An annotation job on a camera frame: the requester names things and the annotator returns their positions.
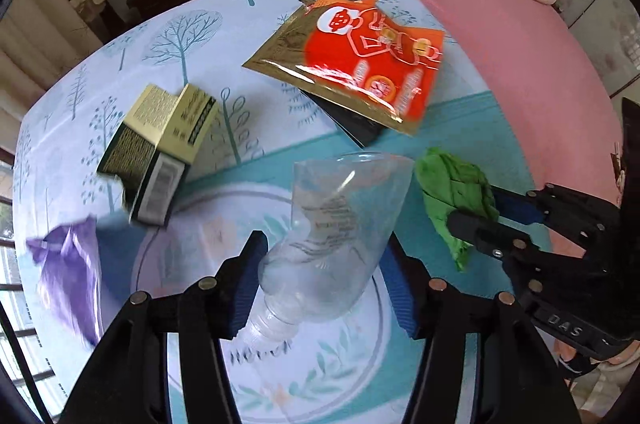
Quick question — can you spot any purple plastic bag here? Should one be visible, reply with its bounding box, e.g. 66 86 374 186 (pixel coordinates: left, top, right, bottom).
25 215 103 347

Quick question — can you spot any flat black packet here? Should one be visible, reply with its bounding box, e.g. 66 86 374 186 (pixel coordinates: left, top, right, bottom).
300 88 396 148

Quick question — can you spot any green paper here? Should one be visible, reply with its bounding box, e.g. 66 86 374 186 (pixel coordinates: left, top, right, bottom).
416 147 501 272

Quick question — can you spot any tree print tablecloth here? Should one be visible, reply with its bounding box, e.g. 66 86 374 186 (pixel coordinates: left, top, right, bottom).
12 0 546 424

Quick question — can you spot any clear plastic bottle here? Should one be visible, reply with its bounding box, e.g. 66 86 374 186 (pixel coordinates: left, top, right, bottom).
248 152 416 342

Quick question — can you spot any barred window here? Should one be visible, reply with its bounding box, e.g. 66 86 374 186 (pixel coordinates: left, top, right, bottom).
0 154 56 424

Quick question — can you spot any pink bed sheet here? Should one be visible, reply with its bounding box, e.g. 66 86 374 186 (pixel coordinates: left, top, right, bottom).
235 0 640 255

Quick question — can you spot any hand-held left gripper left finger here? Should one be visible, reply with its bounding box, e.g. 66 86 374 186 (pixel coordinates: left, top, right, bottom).
60 230 269 424

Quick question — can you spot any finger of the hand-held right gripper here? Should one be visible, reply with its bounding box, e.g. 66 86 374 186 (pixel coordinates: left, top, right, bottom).
446 210 540 265
490 183 622 235

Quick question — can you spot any beige curtain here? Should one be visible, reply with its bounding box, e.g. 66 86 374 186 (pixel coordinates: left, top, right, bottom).
0 0 96 104

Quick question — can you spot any person's right forearm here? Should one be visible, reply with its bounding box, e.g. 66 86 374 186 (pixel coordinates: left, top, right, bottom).
567 354 640 424

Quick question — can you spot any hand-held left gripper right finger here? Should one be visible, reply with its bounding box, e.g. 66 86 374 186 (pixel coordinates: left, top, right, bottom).
382 231 583 424

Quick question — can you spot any orange snack packet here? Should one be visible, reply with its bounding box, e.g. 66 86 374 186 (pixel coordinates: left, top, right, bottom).
242 0 446 137

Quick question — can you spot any green and gold carton box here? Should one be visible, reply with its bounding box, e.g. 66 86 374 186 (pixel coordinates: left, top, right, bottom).
96 82 221 225

